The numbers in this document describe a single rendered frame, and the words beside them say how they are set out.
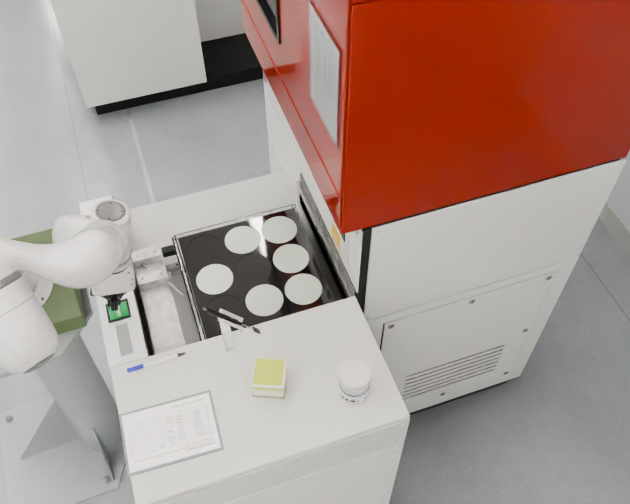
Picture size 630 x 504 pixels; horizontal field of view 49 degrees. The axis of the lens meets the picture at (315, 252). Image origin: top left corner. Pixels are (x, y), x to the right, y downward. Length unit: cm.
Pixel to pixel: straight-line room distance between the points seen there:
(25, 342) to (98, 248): 18
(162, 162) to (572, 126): 229
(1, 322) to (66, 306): 79
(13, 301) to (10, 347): 7
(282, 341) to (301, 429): 23
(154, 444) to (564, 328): 189
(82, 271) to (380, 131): 60
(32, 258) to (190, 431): 63
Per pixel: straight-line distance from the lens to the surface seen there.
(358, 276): 170
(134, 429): 164
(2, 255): 115
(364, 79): 126
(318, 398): 163
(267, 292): 185
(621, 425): 288
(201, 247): 197
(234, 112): 372
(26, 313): 116
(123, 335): 178
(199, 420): 162
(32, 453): 277
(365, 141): 136
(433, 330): 210
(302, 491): 181
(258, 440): 159
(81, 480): 269
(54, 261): 116
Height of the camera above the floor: 243
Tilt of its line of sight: 53 degrees down
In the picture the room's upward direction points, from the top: straight up
